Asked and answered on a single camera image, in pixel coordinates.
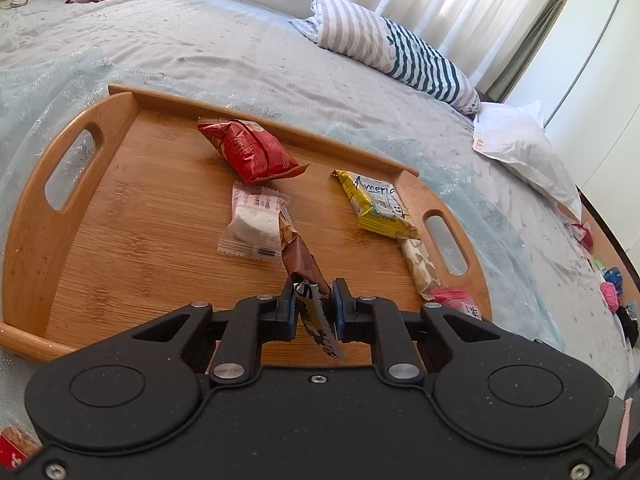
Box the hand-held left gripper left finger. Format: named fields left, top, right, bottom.
left=127, top=275, right=301, bottom=388

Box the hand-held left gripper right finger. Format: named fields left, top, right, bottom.
left=331, top=277, right=501, bottom=388

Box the brown chocolate cake packet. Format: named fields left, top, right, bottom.
left=280, top=220, right=347, bottom=361

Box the clear nougat packet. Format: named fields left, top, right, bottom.
left=397, top=236, right=443, bottom=301

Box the white cake packet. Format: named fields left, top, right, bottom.
left=217, top=181, right=293, bottom=263

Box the yellow snack packet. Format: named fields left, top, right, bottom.
left=330, top=169, right=421, bottom=240

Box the large red puffed packet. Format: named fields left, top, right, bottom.
left=197, top=116, right=311, bottom=185

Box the wooden serving tray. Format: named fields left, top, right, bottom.
left=0, top=84, right=493, bottom=363

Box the red biscuit packet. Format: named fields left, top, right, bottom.
left=0, top=425, right=43, bottom=471

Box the white pillow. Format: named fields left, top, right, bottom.
left=472, top=100, right=583, bottom=221

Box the small red pouch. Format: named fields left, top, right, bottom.
left=572, top=222, right=596, bottom=251

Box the small pink object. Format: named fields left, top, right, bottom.
left=600, top=280, right=623, bottom=313

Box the striped pillow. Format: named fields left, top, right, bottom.
left=289, top=0, right=482, bottom=115

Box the grey-green curtain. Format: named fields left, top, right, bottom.
left=487, top=0, right=583, bottom=103

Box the white wardrobe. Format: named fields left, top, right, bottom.
left=505, top=0, right=640, bottom=261

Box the wooden bed frame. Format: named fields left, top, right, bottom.
left=570, top=185, right=640, bottom=286

